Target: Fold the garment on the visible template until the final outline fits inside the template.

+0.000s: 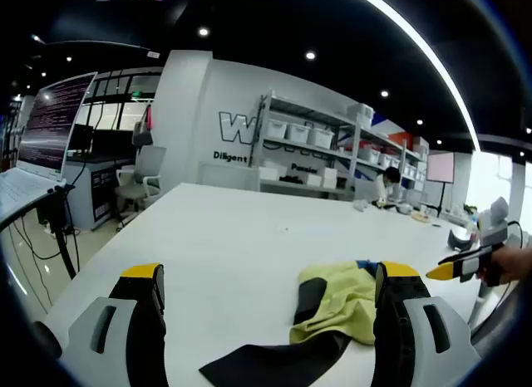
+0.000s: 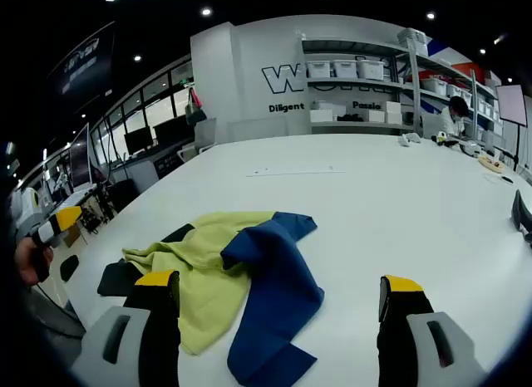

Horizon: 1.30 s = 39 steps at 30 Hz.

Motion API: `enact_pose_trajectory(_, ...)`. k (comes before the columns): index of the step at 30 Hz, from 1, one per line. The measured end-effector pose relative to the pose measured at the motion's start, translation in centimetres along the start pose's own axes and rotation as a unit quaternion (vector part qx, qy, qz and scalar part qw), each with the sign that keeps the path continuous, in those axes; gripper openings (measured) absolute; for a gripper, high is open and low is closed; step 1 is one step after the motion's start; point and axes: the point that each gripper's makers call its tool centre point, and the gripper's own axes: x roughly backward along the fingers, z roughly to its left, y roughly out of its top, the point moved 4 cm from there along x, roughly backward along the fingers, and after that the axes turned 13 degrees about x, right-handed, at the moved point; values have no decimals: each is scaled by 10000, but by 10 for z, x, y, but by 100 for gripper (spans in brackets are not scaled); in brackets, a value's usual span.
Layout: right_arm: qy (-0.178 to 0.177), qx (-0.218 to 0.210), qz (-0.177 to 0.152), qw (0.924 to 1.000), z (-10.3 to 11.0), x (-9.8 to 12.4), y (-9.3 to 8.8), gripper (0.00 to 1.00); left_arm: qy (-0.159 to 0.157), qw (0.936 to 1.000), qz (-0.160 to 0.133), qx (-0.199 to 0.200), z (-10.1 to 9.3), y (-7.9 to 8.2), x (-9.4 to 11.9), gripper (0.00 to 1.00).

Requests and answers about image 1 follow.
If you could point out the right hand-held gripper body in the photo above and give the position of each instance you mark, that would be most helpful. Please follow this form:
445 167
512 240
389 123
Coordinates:
494 231

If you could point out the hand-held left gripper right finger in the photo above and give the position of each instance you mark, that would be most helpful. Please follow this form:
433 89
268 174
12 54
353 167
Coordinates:
415 320

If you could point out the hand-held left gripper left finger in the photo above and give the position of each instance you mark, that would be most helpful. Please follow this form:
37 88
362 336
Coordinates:
124 320

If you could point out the yellow and blue garment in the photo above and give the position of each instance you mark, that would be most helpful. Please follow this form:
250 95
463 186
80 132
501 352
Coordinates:
345 300

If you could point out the person's right hand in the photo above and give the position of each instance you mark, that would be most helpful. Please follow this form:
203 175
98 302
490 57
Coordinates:
513 264

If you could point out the dark curved headset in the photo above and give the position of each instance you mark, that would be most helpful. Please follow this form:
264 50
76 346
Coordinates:
459 241

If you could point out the round wooden object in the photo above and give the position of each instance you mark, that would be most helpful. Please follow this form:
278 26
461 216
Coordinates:
420 217

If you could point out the pink screen on stand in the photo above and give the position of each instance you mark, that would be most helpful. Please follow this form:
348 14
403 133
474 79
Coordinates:
440 168

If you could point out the small yellow white object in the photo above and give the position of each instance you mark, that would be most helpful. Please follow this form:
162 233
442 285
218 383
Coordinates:
380 203

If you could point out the small white device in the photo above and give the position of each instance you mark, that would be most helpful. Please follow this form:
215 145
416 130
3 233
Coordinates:
361 205

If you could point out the black laptop stand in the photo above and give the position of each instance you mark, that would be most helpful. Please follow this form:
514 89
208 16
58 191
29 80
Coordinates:
62 221

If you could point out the grey office desk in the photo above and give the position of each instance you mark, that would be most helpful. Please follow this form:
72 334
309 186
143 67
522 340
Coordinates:
104 187

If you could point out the grey office chair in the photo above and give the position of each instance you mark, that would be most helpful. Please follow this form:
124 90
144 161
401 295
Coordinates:
143 175

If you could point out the grey metal shelving unit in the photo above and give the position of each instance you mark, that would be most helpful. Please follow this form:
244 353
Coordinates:
353 154

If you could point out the black monitor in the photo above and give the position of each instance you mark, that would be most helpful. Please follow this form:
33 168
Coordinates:
81 138

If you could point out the hanging grey bag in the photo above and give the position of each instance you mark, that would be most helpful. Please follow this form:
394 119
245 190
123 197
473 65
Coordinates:
143 129

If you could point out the row of white storage bins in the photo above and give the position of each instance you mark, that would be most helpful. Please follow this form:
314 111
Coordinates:
297 131

